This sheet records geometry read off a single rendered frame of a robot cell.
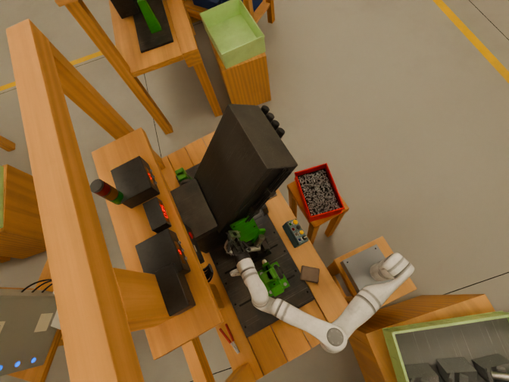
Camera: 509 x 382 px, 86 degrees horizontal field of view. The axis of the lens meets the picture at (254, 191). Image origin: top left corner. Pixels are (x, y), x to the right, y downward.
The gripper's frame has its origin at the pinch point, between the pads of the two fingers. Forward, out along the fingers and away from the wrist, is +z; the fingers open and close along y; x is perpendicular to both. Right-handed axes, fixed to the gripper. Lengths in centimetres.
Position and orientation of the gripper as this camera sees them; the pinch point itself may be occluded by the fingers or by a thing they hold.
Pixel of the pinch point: (232, 238)
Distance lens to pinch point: 134.4
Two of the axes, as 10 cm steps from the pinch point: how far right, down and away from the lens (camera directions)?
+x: -4.7, 7.3, 5.0
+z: -4.1, -6.8, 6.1
